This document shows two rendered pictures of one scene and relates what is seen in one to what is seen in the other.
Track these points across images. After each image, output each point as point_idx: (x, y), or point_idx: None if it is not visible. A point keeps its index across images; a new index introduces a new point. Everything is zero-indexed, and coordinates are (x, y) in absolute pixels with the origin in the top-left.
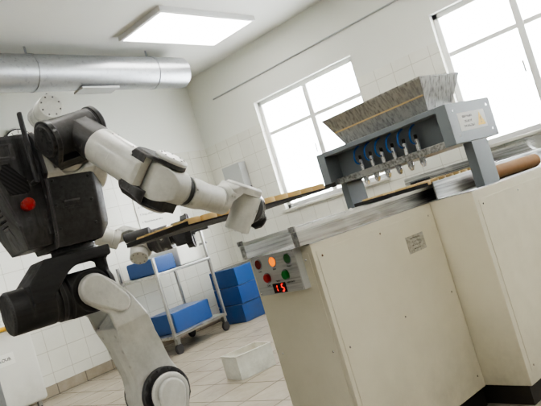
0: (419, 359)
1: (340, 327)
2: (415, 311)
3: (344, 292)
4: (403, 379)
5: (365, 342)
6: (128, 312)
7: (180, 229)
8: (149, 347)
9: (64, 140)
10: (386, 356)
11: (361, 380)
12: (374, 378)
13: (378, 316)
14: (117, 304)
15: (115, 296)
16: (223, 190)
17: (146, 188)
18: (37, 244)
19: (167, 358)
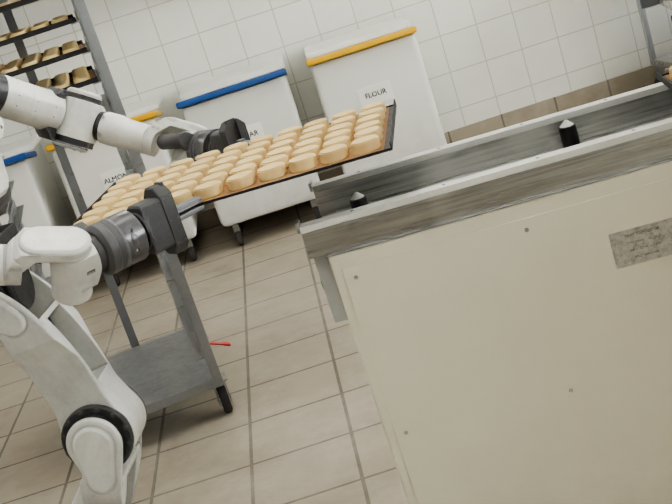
0: (596, 467)
1: (386, 399)
2: (606, 381)
3: (404, 342)
4: (540, 495)
5: (446, 427)
6: (25, 337)
7: None
8: (70, 379)
9: None
10: (501, 454)
11: (427, 486)
12: (461, 485)
13: (492, 386)
14: (5, 329)
15: (0, 318)
16: (0, 259)
17: None
18: None
19: (100, 395)
